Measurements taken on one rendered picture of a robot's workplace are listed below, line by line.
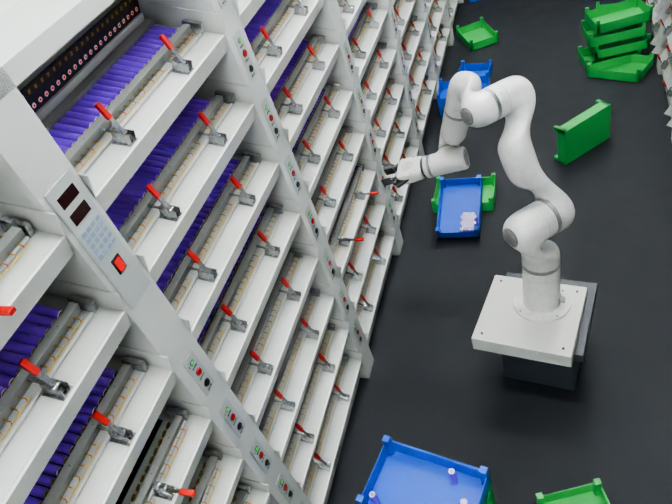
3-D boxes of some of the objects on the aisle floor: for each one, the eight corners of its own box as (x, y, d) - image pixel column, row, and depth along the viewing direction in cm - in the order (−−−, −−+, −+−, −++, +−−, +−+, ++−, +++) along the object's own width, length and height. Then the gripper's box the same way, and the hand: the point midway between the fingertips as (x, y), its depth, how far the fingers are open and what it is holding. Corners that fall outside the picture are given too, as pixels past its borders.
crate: (496, 184, 304) (495, 172, 299) (493, 210, 291) (492, 198, 286) (438, 187, 315) (436, 175, 310) (433, 212, 302) (430, 201, 297)
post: (425, 156, 339) (346, -216, 224) (422, 166, 332) (339, -211, 218) (391, 158, 346) (298, -200, 231) (388, 168, 340) (291, -195, 225)
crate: (480, 237, 280) (478, 229, 274) (438, 238, 288) (434, 230, 281) (483, 182, 292) (481, 174, 285) (442, 184, 300) (439, 176, 293)
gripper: (428, 190, 217) (384, 199, 226) (433, 157, 227) (391, 168, 236) (420, 176, 212) (375, 186, 221) (426, 143, 222) (383, 155, 231)
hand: (388, 176), depth 228 cm, fingers open, 5 cm apart
